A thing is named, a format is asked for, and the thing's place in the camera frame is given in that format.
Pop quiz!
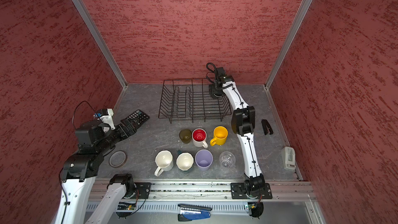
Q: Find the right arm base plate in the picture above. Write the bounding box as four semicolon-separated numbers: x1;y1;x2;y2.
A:
230;183;273;200

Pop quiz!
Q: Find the clear glass cup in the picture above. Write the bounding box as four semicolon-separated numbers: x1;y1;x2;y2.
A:
219;151;236;168

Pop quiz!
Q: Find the black calculator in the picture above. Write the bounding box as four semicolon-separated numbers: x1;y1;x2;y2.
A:
121;110;150;130

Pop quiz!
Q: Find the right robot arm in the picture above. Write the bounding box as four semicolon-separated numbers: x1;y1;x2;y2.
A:
209;70;265;198

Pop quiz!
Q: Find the white mug red inside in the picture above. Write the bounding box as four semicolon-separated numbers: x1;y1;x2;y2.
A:
192;128;208;149

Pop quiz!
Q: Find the circuit board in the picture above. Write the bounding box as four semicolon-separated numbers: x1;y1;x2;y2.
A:
117;202;137;211
248;202;264;218

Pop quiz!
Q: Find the small black stapler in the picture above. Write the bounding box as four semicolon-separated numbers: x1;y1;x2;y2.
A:
261;119;274;135

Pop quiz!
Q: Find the olive green glass cup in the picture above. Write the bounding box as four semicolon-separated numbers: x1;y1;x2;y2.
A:
179;129;192;144

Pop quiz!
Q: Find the right circuit board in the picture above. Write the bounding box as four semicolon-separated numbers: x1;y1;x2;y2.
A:
248;202;264;218

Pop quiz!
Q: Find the white cup teal outside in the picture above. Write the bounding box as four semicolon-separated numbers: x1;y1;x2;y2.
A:
176;150;194;173

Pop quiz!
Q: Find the yellow mug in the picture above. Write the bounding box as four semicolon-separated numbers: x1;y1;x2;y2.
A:
210;126;228;146

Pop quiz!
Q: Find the blue black stapler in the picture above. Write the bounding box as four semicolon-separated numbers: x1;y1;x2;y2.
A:
178;203;212;222

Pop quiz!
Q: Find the black wire dish rack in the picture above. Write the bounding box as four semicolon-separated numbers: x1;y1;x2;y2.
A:
158;78;232;123

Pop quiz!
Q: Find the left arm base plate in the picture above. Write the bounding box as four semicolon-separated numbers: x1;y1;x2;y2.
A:
123;182;152;199

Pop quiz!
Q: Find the white plastic device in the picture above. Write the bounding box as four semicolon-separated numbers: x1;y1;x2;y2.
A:
281;147;296;171

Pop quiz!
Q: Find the lavender cup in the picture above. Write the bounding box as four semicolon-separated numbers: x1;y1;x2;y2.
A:
194;149;213;171

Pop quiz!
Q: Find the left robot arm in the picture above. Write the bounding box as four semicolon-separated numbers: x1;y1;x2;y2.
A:
55;120;138;224

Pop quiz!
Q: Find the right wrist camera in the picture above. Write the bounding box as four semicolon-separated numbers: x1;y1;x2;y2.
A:
214;67;226;80

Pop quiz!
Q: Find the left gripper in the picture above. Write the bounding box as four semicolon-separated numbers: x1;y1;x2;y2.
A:
97;118;140;153

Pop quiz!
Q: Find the tall white faceted mug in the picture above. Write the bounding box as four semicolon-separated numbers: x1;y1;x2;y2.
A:
154;150;174;177

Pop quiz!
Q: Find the left circuit board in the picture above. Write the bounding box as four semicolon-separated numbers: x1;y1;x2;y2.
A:
117;202;137;211

